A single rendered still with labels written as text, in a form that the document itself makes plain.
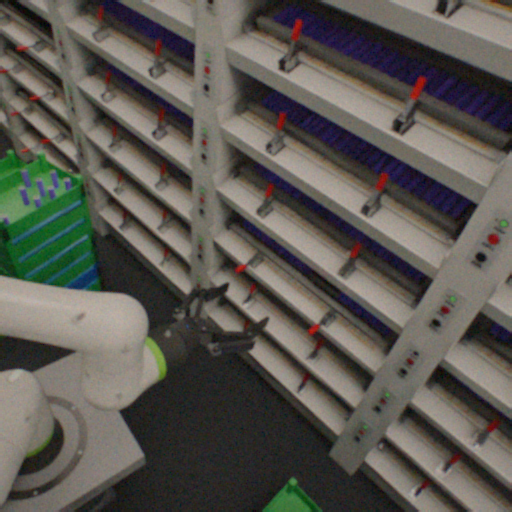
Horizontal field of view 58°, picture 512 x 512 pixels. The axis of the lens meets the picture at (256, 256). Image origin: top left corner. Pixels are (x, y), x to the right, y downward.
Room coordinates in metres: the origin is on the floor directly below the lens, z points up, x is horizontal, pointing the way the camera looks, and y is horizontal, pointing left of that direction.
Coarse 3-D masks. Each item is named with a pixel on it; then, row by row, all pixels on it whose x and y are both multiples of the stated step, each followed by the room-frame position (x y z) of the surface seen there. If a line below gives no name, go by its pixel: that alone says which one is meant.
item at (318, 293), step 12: (240, 228) 1.00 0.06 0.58; (252, 240) 0.96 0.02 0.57; (264, 252) 0.92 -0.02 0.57; (276, 264) 0.89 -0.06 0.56; (288, 264) 0.88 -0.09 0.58; (300, 276) 0.85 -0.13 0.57; (312, 288) 0.82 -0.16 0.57; (324, 300) 0.78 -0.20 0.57; (336, 312) 0.76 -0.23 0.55; (348, 312) 0.75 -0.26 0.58; (360, 324) 0.72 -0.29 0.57; (372, 336) 0.69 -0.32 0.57; (372, 348) 0.67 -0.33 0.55; (384, 348) 0.67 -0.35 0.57
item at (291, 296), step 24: (240, 216) 1.06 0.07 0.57; (216, 240) 0.98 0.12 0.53; (240, 240) 0.98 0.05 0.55; (240, 264) 0.92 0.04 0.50; (264, 264) 0.90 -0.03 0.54; (288, 288) 0.83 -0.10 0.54; (312, 312) 0.76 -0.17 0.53; (336, 336) 0.70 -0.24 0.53; (360, 336) 0.70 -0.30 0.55; (360, 360) 0.65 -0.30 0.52; (384, 360) 0.62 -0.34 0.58
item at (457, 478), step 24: (408, 408) 0.62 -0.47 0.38; (408, 432) 0.56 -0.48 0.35; (432, 432) 0.56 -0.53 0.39; (408, 456) 0.51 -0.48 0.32; (432, 456) 0.51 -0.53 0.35; (456, 456) 0.49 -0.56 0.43; (456, 480) 0.46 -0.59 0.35; (480, 480) 0.46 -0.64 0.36; (480, 504) 0.41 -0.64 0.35; (504, 504) 0.42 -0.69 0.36
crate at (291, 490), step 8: (296, 480) 0.49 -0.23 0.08; (288, 488) 0.48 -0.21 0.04; (296, 488) 0.48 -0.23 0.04; (280, 496) 0.46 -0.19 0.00; (288, 496) 0.47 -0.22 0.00; (296, 496) 0.47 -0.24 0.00; (304, 496) 0.46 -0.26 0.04; (272, 504) 0.43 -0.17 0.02; (280, 504) 0.44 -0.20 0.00; (288, 504) 0.44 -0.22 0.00; (296, 504) 0.45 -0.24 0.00; (304, 504) 0.45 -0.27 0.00; (312, 504) 0.44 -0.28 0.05
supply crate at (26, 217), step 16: (48, 160) 1.22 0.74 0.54; (16, 176) 1.13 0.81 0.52; (32, 176) 1.18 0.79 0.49; (48, 176) 1.20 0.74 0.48; (64, 176) 1.18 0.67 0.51; (80, 176) 1.13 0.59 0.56; (0, 192) 1.07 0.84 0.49; (16, 192) 1.09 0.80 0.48; (32, 192) 1.10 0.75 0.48; (64, 192) 1.13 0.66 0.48; (80, 192) 1.12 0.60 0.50; (0, 208) 1.01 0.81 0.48; (16, 208) 1.02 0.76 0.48; (32, 208) 1.03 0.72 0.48; (48, 208) 1.01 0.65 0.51; (0, 224) 0.88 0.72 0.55; (16, 224) 0.91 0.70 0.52; (32, 224) 0.96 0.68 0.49
